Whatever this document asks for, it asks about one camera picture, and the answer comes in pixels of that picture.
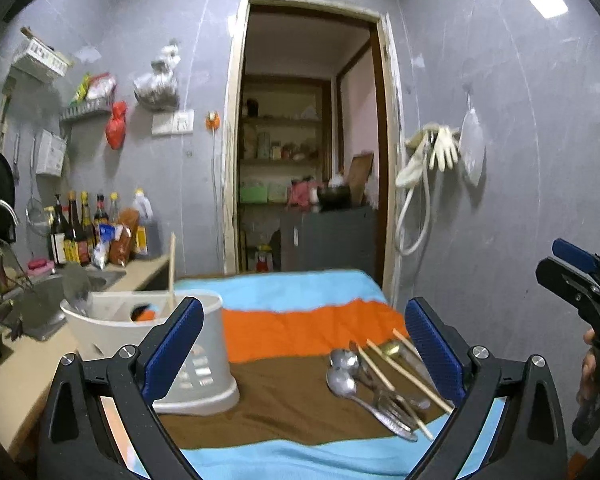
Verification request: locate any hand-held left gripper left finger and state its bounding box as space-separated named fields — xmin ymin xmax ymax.
xmin=37 ymin=297 xmax=204 ymax=480

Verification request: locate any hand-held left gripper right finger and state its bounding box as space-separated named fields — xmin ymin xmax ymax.
xmin=404 ymin=296 xmax=568 ymax=480

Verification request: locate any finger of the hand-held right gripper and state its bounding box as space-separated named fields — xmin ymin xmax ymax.
xmin=551 ymin=238 xmax=600 ymax=291
xmin=535 ymin=256 xmax=600 ymax=331

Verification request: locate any wooden chopstick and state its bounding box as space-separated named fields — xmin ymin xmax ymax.
xmin=366 ymin=339 xmax=455 ymax=410
xmin=167 ymin=232 xmax=177 ymax=311
xmin=392 ymin=328 xmax=423 ymax=361
xmin=356 ymin=345 xmax=435 ymax=441

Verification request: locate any white plastic utensil holder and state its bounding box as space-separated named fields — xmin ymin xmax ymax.
xmin=60 ymin=290 xmax=241 ymax=417

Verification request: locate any gold spoon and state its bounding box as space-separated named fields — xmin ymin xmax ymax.
xmin=380 ymin=340 xmax=438 ymax=391

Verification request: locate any steel fork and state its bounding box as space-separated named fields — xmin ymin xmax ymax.
xmin=374 ymin=389 xmax=417 ymax=436

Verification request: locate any steel spoon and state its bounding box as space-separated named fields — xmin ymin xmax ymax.
xmin=326 ymin=367 xmax=419 ymax=443
xmin=329 ymin=348 xmax=431 ymax=411

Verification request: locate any person's right hand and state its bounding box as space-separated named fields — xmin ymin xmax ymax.
xmin=576 ymin=327 xmax=600 ymax=406

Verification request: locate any striped blanket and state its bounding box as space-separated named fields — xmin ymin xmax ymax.
xmin=125 ymin=269 xmax=506 ymax=480

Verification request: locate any brown food packet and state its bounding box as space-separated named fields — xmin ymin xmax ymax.
xmin=108 ymin=209 xmax=141 ymax=267

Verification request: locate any white-capped oil jug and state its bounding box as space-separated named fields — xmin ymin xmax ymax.
xmin=130 ymin=189 xmax=162 ymax=259

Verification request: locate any blue and white packet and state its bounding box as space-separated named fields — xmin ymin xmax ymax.
xmin=92 ymin=224 xmax=119 ymax=269

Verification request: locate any steel sink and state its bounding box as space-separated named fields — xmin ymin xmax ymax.
xmin=9 ymin=265 xmax=127 ymax=342

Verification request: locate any hanging clear plastic bag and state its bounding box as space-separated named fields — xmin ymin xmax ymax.
xmin=459 ymin=89 xmax=486 ymax=186

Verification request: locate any grey cabinet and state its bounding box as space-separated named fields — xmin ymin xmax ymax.
xmin=279 ymin=205 xmax=381 ymax=274

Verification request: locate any white rubber glove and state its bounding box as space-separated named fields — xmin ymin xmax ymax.
xmin=428 ymin=125 xmax=461 ymax=171

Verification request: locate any green box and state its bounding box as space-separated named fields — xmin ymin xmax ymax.
xmin=240 ymin=182 xmax=289 ymax=205

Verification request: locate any black pot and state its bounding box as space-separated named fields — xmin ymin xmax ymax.
xmin=317 ymin=185 xmax=352 ymax=212

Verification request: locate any wooden cutting board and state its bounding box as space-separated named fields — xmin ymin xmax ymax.
xmin=347 ymin=152 xmax=375 ymax=207

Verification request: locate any pink cloth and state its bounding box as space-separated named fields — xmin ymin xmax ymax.
xmin=286 ymin=179 xmax=319 ymax=209

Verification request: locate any wooden shelf unit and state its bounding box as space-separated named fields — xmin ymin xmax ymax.
xmin=238 ymin=75 xmax=332 ymax=272

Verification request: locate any steel faucet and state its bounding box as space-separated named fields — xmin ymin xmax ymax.
xmin=0 ymin=198 xmax=20 ymax=242

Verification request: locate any red plastic bag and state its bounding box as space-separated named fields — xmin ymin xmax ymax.
xmin=104 ymin=101 xmax=130 ymax=150

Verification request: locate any grey plastic bag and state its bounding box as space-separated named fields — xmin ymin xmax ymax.
xmin=133 ymin=41 xmax=181 ymax=111

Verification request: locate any white hose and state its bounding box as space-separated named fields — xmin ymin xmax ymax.
xmin=395 ymin=135 xmax=434 ymax=256

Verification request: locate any wire dish rack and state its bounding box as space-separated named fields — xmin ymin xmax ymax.
xmin=0 ymin=225 xmax=37 ymax=343

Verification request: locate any wooden door frame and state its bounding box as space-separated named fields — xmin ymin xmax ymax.
xmin=222 ymin=0 xmax=406 ymax=301

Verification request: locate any white wall switch plate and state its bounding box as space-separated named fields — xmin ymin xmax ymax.
xmin=151 ymin=109 xmax=196 ymax=137

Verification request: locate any white wall container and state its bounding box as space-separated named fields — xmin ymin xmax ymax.
xmin=34 ymin=129 xmax=67 ymax=177

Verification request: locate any metal wall shelf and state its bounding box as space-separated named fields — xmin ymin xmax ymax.
xmin=59 ymin=99 xmax=119 ymax=124

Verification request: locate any white wall basket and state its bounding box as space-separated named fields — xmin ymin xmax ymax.
xmin=10 ymin=26 xmax=74 ymax=81

